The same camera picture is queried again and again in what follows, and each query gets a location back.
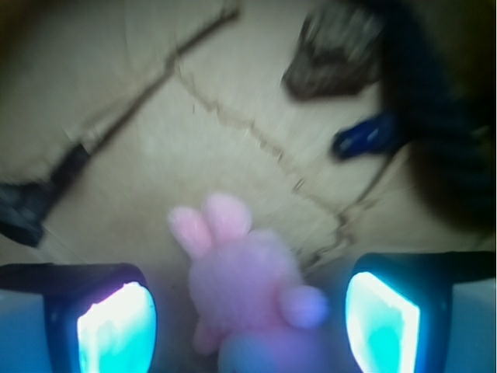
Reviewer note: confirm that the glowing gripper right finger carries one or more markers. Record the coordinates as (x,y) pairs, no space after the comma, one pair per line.
(423,312)

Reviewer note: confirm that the pink plush bunny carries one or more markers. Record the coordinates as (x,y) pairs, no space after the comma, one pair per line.
(255,312)

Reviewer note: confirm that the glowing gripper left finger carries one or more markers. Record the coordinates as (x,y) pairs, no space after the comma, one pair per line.
(76,318)

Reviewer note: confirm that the brown paper bag bin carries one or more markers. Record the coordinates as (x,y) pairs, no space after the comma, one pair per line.
(222,122)

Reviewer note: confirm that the brown rough rock chunk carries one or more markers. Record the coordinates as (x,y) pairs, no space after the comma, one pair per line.
(338,51)

